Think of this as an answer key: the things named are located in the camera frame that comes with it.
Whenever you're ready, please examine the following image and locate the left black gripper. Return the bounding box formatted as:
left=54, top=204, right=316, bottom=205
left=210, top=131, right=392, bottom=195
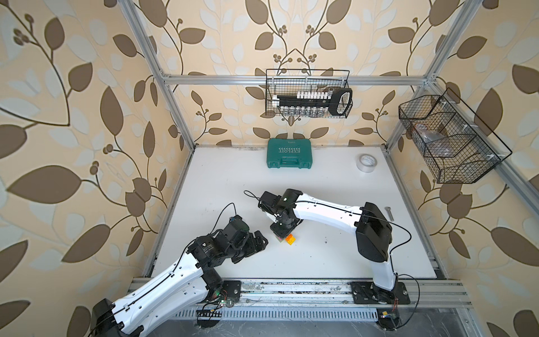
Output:
left=225, top=230, right=270, bottom=262

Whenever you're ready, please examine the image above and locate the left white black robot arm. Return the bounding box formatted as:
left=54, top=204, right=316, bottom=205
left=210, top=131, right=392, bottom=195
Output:
left=89, top=216, right=268, bottom=336

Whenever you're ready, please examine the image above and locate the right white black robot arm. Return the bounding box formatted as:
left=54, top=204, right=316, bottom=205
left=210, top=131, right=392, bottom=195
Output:
left=255, top=189, right=412, bottom=292

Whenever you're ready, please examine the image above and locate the green plastic tool case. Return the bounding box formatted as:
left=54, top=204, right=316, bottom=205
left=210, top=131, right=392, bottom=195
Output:
left=266, top=138, right=313, bottom=169

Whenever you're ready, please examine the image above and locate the clear tape roll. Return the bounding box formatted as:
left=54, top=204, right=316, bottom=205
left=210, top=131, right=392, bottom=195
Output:
left=356, top=154, right=378, bottom=174

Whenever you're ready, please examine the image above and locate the silver bolt on table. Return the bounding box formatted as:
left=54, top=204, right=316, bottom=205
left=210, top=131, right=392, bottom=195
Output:
left=385, top=206, right=394, bottom=221

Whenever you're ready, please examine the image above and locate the black white tool in basket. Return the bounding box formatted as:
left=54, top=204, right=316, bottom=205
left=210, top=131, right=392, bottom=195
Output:
left=269, top=88, right=353, bottom=119

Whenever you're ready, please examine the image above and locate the plastic bag in basket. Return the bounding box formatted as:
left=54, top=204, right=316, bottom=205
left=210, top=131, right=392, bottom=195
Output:
left=415, top=124, right=453, bottom=158

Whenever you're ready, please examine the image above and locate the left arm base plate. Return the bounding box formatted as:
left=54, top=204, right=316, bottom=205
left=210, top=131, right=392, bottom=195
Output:
left=205, top=279, right=242, bottom=303

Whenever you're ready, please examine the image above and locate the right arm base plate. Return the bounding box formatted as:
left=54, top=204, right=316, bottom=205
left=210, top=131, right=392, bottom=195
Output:
left=350, top=282, right=411, bottom=306

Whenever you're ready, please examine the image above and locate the black wire basket back wall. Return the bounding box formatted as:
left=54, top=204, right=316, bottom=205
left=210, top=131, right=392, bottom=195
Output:
left=265, top=68, right=353, bottom=119

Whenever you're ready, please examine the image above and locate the black wire basket wall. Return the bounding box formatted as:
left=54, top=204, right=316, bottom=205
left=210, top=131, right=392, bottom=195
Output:
left=265, top=68, right=353, bottom=119
left=399, top=88, right=512, bottom=184

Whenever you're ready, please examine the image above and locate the black wire basket right wall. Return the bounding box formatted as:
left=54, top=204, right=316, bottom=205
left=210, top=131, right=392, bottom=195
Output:
left=399, top=88, right=512, bottom=184

